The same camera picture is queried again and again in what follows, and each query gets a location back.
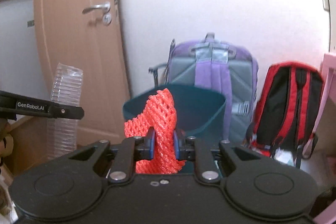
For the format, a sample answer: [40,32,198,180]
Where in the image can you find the dark teal trash bin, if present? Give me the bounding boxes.
[122,83,227,175]

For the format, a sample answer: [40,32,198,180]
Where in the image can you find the folded grey trolley frame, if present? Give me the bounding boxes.
[148,39,175,87]

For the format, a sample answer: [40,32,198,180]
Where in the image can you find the light wooden door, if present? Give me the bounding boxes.
[34,0,129,146]

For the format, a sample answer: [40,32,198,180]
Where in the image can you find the red foam fruit net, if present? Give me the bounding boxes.
[124,88,185,174]

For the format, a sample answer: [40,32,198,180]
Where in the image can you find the silver door handle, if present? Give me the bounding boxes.
[82,1,110,14]

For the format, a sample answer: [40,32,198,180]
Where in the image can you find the purple grey backpack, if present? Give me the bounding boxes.
[166,33,259,143]

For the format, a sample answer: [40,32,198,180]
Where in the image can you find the clear ribbed plastic cup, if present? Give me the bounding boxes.
[47,63,83,160]

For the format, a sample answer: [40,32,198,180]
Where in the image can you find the red black backpack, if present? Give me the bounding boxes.
[246,61,324,168]

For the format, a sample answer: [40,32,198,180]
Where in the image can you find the silver door lock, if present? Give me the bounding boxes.
[102,13,112,26]

